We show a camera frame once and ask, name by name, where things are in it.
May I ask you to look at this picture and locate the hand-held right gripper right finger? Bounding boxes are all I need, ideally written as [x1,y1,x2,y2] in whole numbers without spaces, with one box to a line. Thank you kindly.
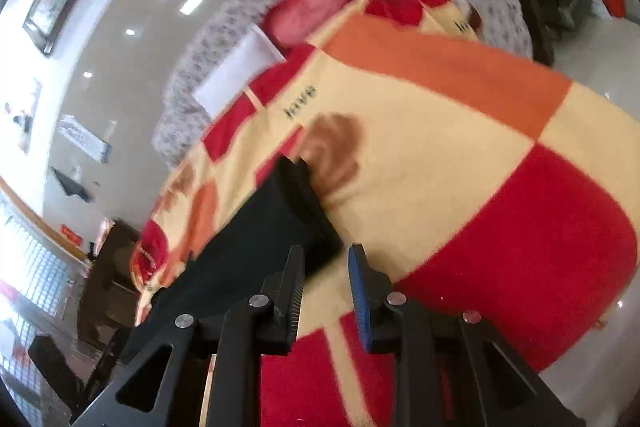
[347,243,586,427]

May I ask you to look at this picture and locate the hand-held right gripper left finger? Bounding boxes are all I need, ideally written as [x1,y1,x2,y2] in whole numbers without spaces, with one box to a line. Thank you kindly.
[70,244,306,427]

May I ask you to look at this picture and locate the black pants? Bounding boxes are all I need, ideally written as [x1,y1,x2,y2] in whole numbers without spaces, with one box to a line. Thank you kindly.
[120,156,344,358]

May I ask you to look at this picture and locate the red orange checked blanket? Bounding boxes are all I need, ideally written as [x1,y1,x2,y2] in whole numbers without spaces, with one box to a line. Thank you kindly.
[129,0,640,427]

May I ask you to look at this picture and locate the dark wooden table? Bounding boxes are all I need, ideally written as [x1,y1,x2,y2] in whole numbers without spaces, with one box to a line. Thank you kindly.
[77,219,146,358]

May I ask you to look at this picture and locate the white pillow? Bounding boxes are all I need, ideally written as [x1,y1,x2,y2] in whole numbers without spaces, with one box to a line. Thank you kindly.
[192,27,286,118]

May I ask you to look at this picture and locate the dark hanging cloth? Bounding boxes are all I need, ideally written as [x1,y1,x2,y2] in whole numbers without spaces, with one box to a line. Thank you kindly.
[52,167,93,202]

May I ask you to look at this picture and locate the window with blinds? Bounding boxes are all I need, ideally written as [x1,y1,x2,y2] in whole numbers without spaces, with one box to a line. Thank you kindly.
[0,192,91,408]

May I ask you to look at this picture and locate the grey floral quilt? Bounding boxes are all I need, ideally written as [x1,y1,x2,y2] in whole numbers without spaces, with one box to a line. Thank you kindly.
[152,0,533,170]

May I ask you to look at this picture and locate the red heart pillow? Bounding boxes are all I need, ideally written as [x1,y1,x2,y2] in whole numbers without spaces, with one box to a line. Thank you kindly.
[262,0,371,48]

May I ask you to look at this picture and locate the white wall paper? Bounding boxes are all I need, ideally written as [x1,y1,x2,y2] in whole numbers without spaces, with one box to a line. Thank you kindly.
[57,117,111,162]

